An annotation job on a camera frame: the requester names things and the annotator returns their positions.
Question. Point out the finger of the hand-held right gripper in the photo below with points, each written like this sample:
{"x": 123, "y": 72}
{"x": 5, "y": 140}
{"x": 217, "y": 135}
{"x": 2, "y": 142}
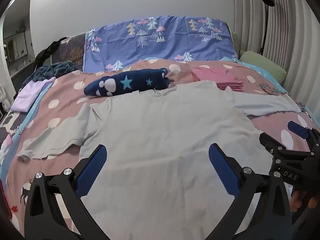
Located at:
{"x": 268, "y": 141}
{"x": 297, "y": 130}

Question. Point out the green pillow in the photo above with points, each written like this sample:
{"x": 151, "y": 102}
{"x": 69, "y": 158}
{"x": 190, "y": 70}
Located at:
{"x": 262, "y": 65}

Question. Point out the person's right hand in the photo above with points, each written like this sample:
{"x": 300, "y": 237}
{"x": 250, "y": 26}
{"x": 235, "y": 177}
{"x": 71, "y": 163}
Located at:
{"x": 297, "y": 201}

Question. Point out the dark branch-print headboard cover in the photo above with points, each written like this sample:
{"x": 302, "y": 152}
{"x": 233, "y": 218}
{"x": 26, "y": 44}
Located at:
{"x": 72, "y": 50}

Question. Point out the grey t-shirt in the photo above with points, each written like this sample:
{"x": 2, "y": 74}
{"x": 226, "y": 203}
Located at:
{"x": 162, "y": 130}

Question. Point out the floral folded cloth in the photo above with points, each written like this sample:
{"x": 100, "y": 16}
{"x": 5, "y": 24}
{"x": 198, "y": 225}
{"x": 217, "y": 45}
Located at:
{"x": 271, "y": 90}

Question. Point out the lavender folded cloth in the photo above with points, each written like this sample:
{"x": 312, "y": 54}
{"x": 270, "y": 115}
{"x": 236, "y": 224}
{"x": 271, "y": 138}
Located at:
{"x": 30, "y": 95}

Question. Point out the pink polka dot blanket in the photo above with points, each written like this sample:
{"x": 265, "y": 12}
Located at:
{"x": 62, "y": 100}

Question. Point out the arched doorway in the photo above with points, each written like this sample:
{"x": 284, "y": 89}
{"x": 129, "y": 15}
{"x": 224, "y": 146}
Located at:
{"x": 17, "y": 30}

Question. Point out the beige pleated curtain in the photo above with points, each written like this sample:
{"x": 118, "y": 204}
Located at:
{"x": 295, "y": 42}

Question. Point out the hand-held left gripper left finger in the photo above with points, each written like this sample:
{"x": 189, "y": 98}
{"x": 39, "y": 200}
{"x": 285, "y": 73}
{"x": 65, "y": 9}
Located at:
{"x": 91, "y": 172}

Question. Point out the turquoise star-print bedsheet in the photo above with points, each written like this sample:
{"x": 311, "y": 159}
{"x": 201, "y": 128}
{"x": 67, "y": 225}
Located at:
{"x": 257, "y": 68}

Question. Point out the purple tree-print sheet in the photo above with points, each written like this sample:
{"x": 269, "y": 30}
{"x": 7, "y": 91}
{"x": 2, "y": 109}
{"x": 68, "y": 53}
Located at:
{"x": 175, "y": 40}

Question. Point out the grey white patterned sheet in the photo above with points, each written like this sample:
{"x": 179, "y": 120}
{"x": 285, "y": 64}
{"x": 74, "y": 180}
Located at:
{"x": 11, "y": 122}

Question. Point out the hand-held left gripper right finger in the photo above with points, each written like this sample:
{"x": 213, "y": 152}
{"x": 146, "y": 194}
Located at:
{"x": 223, "y": 172}

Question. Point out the dark teal fuzzy blanket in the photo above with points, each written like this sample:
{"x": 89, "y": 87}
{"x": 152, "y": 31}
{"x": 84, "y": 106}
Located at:
{"x": 60, "y": 68}

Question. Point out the navy star-print folded blanket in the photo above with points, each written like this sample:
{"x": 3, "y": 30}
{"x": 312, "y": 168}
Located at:
{"x": 125, "y": 82}

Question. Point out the pink folded clothes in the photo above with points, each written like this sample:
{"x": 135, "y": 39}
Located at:
{"x": 212, "y": 76}

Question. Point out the green upholstered headboard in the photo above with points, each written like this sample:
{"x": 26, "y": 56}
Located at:
{"x": 236, "y": 46}

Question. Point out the black garment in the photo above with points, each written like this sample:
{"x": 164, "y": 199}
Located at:
{"x": 50, "y": 50}

